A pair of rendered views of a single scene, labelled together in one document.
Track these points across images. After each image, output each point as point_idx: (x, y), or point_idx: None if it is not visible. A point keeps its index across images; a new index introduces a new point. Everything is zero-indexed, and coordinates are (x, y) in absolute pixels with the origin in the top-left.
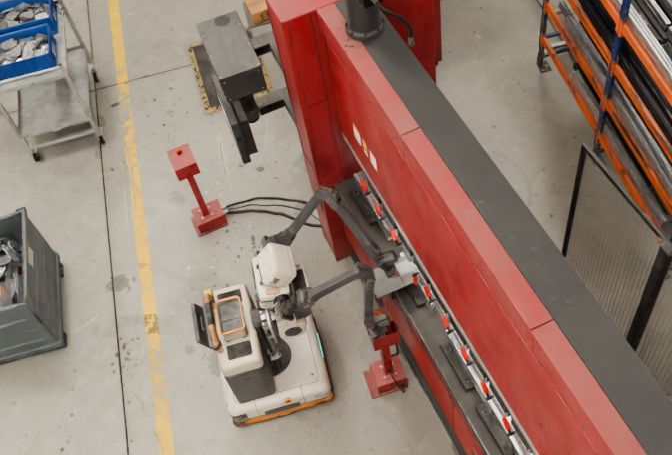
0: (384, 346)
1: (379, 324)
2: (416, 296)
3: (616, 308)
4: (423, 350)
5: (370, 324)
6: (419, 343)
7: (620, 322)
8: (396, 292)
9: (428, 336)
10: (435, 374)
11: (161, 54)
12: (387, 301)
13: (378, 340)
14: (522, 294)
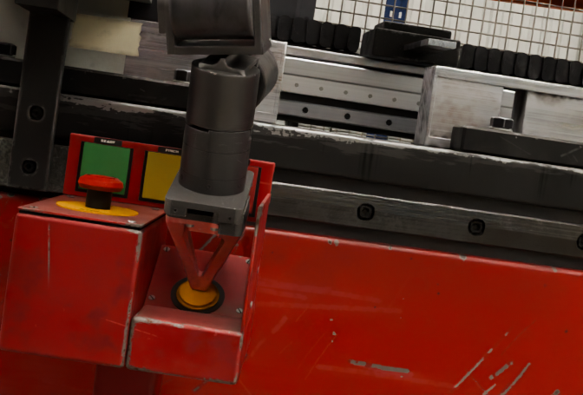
0: (245, 341)
1: (259, 64)
2: (186, 69)
3: (549, 8)
4: (381, 275)
5: (266, 13)
6: (334, 271)
7: (568, 47)
8: (81, 96)
9: (393, 141)
10: (506, 331)
11: None
12: (80, 134)
13: (258, 235)
14: None
